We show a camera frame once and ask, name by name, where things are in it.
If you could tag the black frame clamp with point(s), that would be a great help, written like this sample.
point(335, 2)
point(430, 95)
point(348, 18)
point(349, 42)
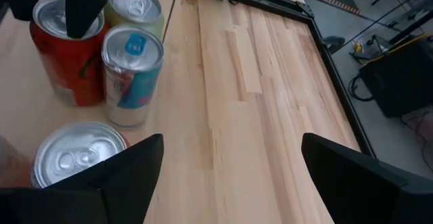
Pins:
point(333, 43)

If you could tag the black diagonal bar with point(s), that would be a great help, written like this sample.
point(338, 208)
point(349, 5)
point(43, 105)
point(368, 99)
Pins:
point(411, 27)

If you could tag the light green beverage can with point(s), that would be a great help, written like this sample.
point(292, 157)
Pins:
point(135, 5)

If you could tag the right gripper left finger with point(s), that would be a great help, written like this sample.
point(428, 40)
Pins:
point(101, 197)

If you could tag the grey floor device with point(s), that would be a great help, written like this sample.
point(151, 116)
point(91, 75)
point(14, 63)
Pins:
point(370, 49)

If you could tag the silver can with blue tab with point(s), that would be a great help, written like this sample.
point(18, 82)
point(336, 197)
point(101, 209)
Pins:
point(132, 82)

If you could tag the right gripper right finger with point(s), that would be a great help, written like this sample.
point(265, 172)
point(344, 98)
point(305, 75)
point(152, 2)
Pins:
point(372, 193)

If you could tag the red beverage can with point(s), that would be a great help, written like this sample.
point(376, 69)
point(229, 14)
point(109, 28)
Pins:
point(78, 153)
point(71, 68)

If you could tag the black equipment box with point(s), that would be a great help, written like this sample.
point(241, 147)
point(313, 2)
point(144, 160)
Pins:
point(399, 82)

